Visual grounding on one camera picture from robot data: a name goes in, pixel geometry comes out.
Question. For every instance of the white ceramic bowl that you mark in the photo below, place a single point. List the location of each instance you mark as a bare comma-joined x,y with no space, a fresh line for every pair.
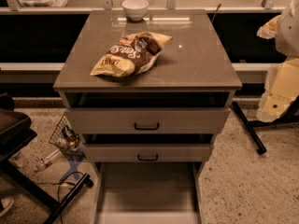
135,10

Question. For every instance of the black stand base right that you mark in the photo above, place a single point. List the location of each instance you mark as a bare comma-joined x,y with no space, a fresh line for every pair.
291,116

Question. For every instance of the yellow brown chip bag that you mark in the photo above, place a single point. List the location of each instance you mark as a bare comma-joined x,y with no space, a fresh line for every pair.
131,55

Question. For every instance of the grey drawer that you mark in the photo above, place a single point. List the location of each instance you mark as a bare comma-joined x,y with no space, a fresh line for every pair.
148,193
147,120
147,153

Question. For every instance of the black table leg frame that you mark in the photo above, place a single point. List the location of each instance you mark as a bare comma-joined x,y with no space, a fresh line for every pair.
10,146

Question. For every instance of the wire mesh basket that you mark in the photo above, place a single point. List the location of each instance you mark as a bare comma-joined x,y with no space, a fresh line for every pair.
66,139

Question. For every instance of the grey drawer cabinet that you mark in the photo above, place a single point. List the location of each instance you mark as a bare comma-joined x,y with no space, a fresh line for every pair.
193,71

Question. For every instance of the dark tray on table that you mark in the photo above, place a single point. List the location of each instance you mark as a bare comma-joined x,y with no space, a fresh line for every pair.
12,123

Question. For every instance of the clear plastic bottle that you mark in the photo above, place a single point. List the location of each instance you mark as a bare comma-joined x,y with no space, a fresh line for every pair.
45,162

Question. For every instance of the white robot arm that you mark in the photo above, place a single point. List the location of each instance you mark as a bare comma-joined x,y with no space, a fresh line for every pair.
281,87

